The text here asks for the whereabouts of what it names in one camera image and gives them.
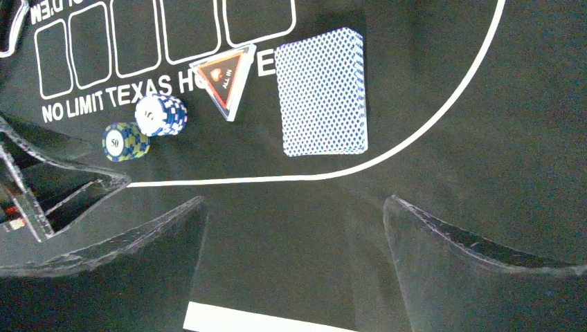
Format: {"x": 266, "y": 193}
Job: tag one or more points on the green blue chip stack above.
{"x": 123, "y": 141}

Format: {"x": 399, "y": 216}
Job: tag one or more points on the white blue chip stack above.
{"x": 160, "y": 115}

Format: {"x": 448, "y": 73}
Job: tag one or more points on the blue playing card deck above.
{"x": 321, "y": 90}

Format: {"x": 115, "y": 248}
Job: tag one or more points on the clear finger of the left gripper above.
{"x": 44, "y": 186}

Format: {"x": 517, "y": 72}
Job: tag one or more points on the right gripper clear right finger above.
{"x": 452, "y": 279}

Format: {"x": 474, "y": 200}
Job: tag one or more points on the triangular all-in marker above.
{"x": 223, "y": 76}

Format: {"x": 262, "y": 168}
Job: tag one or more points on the black poker table mat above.
{"x": 476, "y": 113}

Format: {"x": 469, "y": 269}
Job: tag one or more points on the right gripper clear left finger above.
{"x": 101, "y": 253}

